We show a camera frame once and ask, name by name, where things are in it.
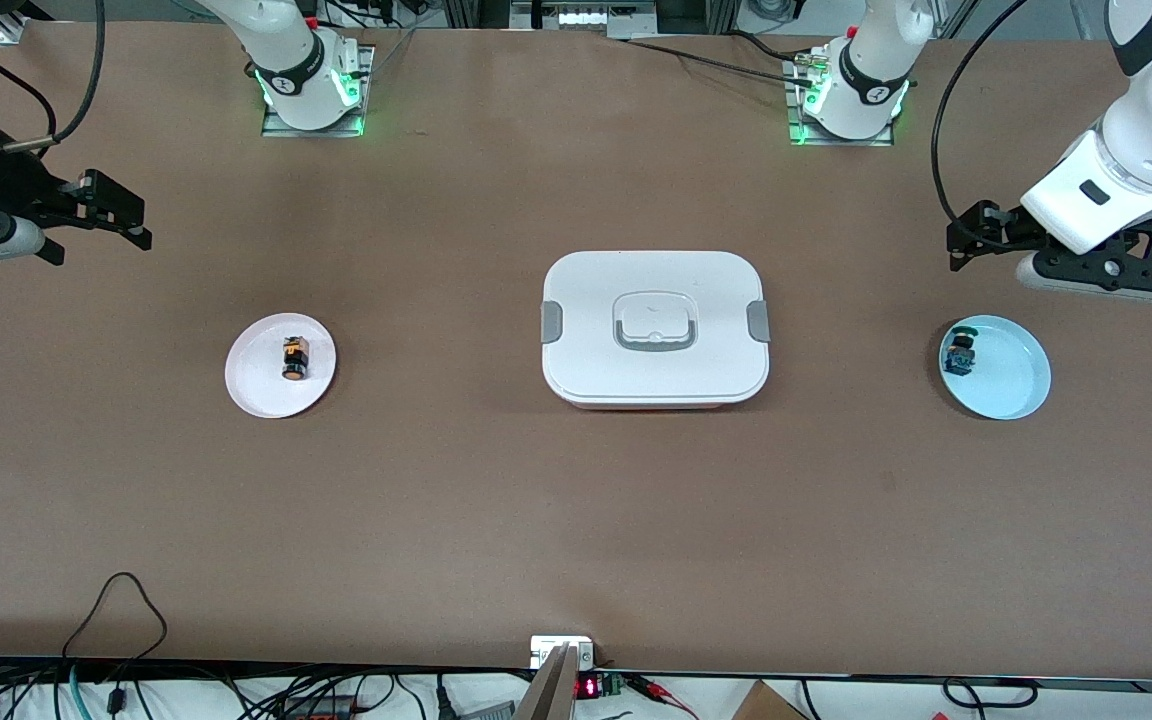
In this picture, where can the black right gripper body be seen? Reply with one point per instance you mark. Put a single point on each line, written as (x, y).
(14, 187)

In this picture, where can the orange push-button switch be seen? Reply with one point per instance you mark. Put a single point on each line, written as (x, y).
(294, 360)

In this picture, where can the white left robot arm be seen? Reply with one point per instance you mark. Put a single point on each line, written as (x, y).
(1151, 140)

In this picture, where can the white lunch box grey clips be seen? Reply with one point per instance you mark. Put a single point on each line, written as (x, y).
(596, 370)

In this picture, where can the small white socket box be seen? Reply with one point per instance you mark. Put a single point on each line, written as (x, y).
(546, 647)

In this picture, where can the light blue round plate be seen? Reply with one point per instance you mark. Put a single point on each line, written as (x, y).
(1011, 375)

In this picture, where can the pink round plate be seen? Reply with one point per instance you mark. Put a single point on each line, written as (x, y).
(256, 385)

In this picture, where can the white power strip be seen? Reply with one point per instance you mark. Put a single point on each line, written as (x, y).
(586, 17)

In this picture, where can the brown cardboard piece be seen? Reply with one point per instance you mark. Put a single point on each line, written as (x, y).
(766, 705)

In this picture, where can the red digit display module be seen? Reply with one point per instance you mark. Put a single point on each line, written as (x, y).
(588, 687)

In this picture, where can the grey angled bar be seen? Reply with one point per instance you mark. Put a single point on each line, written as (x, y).
(551, 690)

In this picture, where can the green blue push-button switch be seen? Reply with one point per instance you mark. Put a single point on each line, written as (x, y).
(959, 352)

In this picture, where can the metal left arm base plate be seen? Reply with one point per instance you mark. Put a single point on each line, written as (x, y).
(794, 110)

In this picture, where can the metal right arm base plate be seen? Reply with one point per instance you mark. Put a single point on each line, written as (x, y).
(361, 90)

